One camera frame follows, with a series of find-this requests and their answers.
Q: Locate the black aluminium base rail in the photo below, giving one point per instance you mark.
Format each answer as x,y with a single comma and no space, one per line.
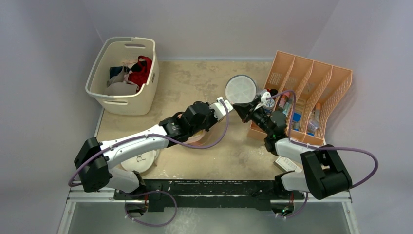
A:
169,193

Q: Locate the round white mesh laundry bag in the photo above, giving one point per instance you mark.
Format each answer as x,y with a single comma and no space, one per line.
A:
241,89

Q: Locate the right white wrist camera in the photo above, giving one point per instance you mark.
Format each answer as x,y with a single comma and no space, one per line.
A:
264,96

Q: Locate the peach desk organizer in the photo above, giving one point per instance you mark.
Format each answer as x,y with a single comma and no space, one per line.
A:
319,88

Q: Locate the blue round tin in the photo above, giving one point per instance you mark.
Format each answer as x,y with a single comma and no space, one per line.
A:
269,105

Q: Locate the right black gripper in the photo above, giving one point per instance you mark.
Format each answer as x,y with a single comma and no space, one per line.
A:
251,109

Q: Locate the cream laundry basket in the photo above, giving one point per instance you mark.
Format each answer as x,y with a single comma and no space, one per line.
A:
124,51

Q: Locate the floral bra laundry bag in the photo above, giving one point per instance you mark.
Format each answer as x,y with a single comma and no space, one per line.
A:
199,139

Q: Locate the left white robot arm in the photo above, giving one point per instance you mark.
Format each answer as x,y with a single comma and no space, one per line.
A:
96,162

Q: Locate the grey bra in basket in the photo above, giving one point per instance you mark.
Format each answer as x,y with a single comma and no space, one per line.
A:
117,84

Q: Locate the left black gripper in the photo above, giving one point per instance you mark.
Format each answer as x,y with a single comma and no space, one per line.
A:
214,120

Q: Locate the red bra in basket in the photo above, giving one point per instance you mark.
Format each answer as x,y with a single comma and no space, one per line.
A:
139,72

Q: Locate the white dome bra bag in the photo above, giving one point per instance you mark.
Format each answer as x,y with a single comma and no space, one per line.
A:
141,163

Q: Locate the small white box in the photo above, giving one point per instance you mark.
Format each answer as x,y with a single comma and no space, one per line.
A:
287,165

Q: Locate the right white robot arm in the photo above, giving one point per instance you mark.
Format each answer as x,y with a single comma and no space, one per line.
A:
323,172

